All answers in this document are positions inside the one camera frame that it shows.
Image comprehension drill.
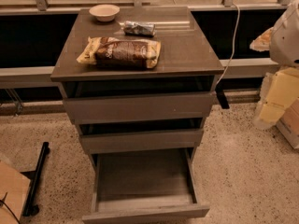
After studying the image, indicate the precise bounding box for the brown chip bag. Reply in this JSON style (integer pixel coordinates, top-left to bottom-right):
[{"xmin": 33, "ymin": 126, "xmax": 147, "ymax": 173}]
[{"xmin": 77, "ymin": 37, "xmax": 162, "ymax": 69}]

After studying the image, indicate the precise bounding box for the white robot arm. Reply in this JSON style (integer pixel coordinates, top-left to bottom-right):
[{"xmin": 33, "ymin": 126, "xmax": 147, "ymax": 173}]
[{"xmin": 249, "ymin": 0, "xmax": 299, "ymax": 130}]

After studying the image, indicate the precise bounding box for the grey drawer cabinet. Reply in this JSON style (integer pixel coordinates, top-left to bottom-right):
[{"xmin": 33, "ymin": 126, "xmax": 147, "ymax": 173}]
[{"xmin": 51, "ymin": 7, "xmax": 222, "ymax": 224}]

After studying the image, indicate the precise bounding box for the top drawer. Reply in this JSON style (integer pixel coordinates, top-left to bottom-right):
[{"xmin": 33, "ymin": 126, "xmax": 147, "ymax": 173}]
[{"xmin": 64, "ymin": 92, "xmax": 215, "ymax": 124}]

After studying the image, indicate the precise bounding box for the drawer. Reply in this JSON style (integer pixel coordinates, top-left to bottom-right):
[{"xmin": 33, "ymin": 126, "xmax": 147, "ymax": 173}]
[
  {"xmin": 64, "ymin": 92, "xmax": 215, "ymax": 124},
  {"xmin": 79, "ymin": 129, "xmax": 204, "ymax": 154},
  {"xmin": 82, "ymin": 148, "xmax": 209, "ymax": 224}
]

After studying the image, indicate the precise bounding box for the middle drawer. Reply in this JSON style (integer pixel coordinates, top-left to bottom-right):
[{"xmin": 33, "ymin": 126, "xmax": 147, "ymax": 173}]
[{"xmin": 79, "ymin": 129, "xmax": 204, "ymax": 154}]

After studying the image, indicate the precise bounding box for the silver foil snack bag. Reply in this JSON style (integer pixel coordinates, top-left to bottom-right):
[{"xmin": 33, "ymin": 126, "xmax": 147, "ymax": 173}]
[{"xmin": 123, "ymin": 21, "xmax": 155, "ymax": 36}]

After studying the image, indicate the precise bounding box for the bottom drawer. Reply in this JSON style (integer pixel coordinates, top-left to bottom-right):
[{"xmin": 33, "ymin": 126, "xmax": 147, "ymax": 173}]
[{"xmin": 82, "ymin": 148, "xmax": 209, "ymax": 224}]

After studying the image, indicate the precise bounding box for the white bowl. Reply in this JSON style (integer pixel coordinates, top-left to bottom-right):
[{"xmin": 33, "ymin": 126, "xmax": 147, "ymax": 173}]
[{"xmin": 89, "ymin": 5, "xmax": 120, "ymax": 22}]

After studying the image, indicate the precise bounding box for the cardboard box right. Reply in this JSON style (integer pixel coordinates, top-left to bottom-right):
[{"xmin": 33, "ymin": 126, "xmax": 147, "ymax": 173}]
[{"xmin": 277, "ymin": 99, "xmax": 299, "ymax": 149}]

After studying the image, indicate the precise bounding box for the cardboard box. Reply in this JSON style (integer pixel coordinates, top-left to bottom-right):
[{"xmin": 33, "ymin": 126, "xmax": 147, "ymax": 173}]
[
  {"xmin": 277, "ymin": 99, "xmax": 299, "ymax": 149},
  {"xmin": 0, "ymin": 161, "xmax": 30, "ymax": 224}
]

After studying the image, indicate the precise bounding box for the cardboard box left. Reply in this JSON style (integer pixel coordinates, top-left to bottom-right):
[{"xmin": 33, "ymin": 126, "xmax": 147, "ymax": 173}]
[{"xmin": 0, "ymin": 161, "xmax": 30, "ymax": 224}]

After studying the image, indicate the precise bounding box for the black metal bar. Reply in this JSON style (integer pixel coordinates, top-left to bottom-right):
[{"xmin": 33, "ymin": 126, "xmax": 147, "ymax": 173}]
[{"xmin": 22, "ymin": 142, "xmax": 50, "ymax": 217}]

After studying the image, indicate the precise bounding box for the black cable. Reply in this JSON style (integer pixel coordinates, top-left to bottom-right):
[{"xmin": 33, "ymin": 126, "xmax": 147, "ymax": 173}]
[{"xmin": 0, "ymin": 191, "xmax": 21, "ymax": 224}]

